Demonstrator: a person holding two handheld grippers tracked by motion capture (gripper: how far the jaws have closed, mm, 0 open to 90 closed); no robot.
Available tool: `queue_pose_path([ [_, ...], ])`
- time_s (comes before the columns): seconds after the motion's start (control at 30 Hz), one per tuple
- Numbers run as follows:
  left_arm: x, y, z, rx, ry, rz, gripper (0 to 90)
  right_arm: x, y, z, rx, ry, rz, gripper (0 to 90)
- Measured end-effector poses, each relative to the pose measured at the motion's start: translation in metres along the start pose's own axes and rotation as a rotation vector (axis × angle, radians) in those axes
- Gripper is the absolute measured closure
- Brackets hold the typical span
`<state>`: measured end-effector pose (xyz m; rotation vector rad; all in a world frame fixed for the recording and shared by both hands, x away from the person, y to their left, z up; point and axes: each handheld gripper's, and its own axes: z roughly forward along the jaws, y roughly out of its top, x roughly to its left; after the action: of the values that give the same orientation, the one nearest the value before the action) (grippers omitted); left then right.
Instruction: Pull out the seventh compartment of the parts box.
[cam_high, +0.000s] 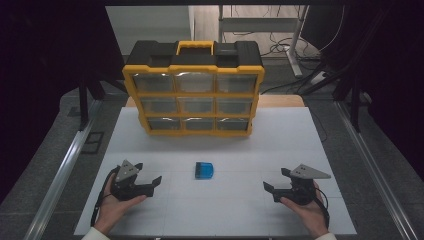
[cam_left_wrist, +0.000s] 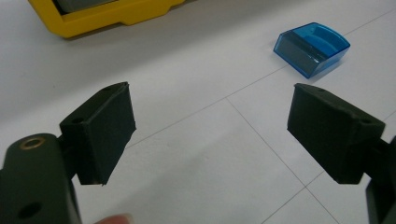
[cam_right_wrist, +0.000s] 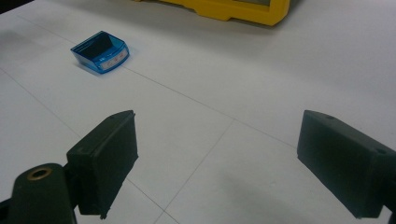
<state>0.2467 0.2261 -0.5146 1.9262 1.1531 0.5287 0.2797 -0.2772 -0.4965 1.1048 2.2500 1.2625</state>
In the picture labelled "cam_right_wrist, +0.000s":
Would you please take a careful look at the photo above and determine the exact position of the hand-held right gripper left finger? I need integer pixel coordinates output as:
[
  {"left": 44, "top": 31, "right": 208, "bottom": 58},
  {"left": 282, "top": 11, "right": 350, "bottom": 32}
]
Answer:
[{"left": 65, "top": 109, "right": 139, "bottom": 220}]

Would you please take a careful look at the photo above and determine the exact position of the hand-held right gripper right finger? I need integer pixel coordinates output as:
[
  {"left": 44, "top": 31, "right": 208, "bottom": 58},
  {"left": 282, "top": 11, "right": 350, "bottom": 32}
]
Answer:
[{"left": 296, "top": 109, "right": 396, "bottom": 219}]

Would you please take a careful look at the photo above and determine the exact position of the small blue translucent bin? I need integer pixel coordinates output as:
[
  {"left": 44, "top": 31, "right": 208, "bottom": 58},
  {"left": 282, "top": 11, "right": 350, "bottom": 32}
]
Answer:
[{"left": 70, "top": 30, "right": 131, "bottom": 75}]

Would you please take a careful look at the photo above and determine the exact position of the yellow black drawer organizer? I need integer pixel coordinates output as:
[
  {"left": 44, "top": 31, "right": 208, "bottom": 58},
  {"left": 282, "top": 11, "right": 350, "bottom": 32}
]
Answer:
[{"left": 134, "top": 0, "right": 291, "bottom": 27}]

